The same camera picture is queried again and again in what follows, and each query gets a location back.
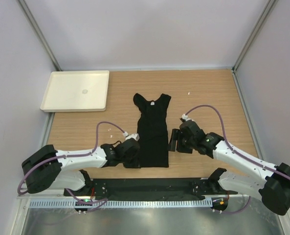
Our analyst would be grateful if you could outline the black tank top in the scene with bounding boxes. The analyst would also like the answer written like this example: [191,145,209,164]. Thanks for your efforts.
[133,93,171,168]

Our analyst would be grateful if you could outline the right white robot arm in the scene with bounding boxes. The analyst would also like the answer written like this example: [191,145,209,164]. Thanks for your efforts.
[168,120,290,215]

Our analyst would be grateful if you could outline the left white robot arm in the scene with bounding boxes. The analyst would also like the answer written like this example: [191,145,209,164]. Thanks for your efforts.
[22,137,140,196]

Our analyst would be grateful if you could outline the white plastic tray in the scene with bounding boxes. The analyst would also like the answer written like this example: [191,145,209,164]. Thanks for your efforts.
[40,70,110,113]

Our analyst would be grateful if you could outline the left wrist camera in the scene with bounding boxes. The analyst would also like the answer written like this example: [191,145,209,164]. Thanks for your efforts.
[122,132,139,141]

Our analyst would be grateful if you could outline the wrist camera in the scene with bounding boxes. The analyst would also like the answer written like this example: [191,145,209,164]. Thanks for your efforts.
[180,114,194,123]
[122,132,139,141]

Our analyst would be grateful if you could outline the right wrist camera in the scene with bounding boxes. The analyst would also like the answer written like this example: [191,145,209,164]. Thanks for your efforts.
[180,114,194,123]

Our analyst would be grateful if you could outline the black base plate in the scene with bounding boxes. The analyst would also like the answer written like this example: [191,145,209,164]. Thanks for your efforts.
[72,178,237,201]

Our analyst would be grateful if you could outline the slotted cable duct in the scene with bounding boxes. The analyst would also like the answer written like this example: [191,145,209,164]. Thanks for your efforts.
[29,198,212,209]

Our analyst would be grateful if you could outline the aluminium rail front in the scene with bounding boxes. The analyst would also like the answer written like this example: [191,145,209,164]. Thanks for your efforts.
[17,194,64,199]

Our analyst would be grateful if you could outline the left aluminium frame post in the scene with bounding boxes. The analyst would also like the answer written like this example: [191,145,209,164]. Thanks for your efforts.
[17,0,62,71]

